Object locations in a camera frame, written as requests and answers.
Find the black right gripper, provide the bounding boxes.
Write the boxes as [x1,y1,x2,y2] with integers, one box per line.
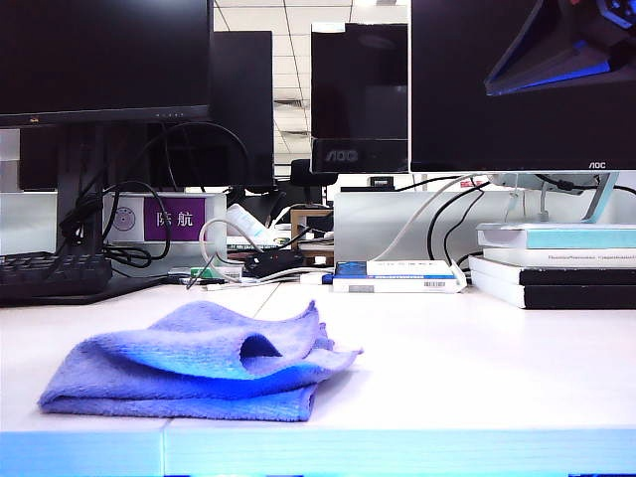
[484,0,636,97]

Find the purple microfiber rag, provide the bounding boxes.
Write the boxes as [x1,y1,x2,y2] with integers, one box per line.
[37,298,365,423]

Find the black aoc monitor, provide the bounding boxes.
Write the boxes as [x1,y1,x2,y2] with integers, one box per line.
[309,21,409,175]
[408,0,636,174]

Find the white teal monitor stand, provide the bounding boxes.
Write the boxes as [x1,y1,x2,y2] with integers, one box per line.
[489,171,623,225]

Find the teal cover book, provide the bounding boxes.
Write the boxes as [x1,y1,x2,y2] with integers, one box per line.
[475,222,636,251]

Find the black AOC monitor rear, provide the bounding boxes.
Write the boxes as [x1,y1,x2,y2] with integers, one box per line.
[309,21,409,175]

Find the black spine book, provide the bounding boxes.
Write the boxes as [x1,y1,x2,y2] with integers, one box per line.
[467,254,636,288]
[468,270,636,311]

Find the white desk partition panel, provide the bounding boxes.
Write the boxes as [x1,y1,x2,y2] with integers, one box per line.
[332,190,636,264]

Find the black office chair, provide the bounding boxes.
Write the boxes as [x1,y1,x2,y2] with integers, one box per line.
[288,158,340,205]

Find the blue white book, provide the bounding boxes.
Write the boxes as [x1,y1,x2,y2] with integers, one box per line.
[331,259,462,295]

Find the black power hub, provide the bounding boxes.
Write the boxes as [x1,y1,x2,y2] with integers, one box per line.
[242,249,305,277]

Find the white teal package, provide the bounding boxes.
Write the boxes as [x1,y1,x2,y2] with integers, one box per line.
[225,202,280,249]

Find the purple white desk name plate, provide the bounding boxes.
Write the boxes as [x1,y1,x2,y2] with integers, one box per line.
[101,192,228,245]

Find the small green item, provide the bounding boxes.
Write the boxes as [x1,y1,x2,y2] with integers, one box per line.
[167,266,216,287]

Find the black ASUS monitor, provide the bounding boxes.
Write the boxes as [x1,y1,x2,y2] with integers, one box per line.
[0,0,214,128]

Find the black monitor stand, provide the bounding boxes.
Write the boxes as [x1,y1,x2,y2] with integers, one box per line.
[0,122,171,308]

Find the black keyboard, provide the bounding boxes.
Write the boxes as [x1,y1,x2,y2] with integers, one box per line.
[0,250,113,299]

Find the frosted desk partition panel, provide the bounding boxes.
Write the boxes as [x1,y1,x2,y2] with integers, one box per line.
[0,127,59,255]

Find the black monitor cable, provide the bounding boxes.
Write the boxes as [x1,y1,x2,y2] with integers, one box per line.
[532,172,636,198]

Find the grey white thick cable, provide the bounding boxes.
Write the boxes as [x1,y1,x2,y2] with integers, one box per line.
[375,173,493,264]

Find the black looped cable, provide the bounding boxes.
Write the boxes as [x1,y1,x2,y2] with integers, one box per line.
[425,180,492,270]

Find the wooden frame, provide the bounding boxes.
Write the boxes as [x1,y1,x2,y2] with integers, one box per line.
[288,207,334,264]

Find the black arched cable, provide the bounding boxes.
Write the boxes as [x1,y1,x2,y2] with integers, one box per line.
[146,120,250,194]

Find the thin white cable loop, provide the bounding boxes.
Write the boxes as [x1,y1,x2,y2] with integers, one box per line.
[197,217,259,291]

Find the black cable bundle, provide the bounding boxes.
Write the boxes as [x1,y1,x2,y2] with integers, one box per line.
[55,179,173,272]

